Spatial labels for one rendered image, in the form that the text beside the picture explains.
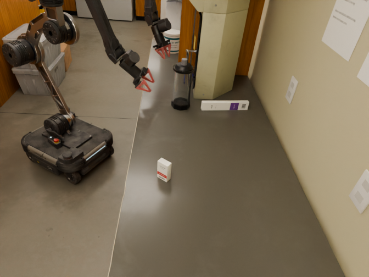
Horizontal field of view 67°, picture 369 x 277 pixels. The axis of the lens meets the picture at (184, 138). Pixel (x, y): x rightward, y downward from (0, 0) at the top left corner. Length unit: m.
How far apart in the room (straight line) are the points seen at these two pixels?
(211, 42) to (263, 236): 0.96
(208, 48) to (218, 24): 0.12
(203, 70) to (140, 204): 0.84
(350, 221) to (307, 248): 0.16
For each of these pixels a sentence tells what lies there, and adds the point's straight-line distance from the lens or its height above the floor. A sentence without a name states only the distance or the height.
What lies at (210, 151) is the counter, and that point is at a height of 0.94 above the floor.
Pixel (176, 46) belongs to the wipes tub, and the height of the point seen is 1.00.
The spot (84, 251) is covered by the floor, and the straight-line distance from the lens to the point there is 2.06.
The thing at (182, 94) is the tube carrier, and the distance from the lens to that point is 1.47.
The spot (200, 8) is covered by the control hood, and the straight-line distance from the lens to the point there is 1.47.
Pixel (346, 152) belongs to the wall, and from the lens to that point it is 1.05.
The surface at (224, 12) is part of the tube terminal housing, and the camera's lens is 1.48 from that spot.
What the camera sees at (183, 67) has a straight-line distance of 1.42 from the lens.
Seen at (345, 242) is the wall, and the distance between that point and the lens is 1.08.
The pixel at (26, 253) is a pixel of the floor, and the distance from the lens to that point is 2.17.
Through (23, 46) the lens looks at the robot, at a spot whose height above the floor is 0.94.
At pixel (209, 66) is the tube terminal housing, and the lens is 1.56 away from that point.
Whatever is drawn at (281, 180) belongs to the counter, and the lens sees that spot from 1.22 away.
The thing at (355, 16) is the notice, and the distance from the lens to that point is 1.11.
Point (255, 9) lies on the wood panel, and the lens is 1.90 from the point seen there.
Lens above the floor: 1.73
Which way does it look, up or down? 37 degrees down
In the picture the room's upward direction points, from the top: 6 degrees clockwise
